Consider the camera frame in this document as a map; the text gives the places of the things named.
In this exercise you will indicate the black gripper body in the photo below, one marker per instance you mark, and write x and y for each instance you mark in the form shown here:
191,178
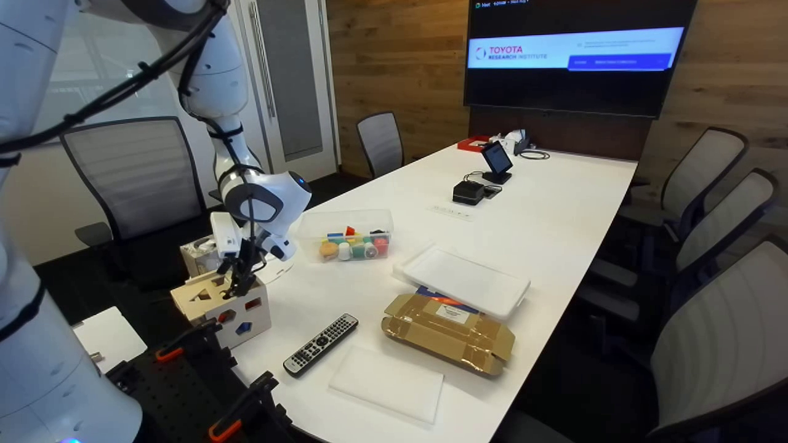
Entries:
250,252

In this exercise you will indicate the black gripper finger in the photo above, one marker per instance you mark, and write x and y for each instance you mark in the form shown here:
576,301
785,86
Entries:
226,267
242,279

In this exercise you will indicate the white tissue box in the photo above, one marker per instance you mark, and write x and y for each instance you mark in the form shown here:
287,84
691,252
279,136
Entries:
201,257

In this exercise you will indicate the clear tub of toy shapes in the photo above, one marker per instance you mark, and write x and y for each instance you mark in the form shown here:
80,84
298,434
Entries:
359,235

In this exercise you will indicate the gold cardboard box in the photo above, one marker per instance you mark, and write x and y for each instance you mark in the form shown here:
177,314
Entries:
452,333

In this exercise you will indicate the black box device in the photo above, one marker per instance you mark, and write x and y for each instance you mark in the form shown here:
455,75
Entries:
469,193

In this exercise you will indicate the black tv remote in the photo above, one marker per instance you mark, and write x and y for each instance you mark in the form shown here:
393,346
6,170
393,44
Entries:
310,353

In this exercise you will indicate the grey mesh chair left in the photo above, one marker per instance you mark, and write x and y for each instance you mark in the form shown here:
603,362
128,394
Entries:
144,178

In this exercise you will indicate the black clamp with orange tips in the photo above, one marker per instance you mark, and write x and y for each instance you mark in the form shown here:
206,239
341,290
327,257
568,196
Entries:
191,394

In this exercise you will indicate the white paper sheet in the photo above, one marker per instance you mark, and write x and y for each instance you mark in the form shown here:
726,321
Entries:
108,338

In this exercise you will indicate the grey chair far end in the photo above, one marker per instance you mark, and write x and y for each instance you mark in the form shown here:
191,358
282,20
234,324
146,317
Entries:
379,140

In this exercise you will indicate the clear plastic sheet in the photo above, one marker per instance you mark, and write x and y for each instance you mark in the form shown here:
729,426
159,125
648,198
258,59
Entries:
393,384

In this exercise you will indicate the white rectangular tray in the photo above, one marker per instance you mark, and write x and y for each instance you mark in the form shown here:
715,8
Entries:
469,282

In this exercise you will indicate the red object on table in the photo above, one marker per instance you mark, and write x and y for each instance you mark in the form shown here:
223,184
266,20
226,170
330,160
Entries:
470,143

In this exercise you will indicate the small tablet on stand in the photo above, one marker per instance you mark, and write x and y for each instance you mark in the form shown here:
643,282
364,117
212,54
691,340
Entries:
499,162

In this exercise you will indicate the grey chair right far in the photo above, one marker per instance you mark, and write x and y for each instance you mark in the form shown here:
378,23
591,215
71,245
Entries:
687,184

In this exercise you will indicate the grey chair right front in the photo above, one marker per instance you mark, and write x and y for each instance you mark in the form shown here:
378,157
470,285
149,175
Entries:
716,358

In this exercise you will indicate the grey chair right middle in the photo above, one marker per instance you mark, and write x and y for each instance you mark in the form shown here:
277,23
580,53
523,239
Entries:
639,299

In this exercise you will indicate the wall mounted tv screen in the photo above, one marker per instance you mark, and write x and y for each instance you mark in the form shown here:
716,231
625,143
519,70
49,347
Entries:
609,56

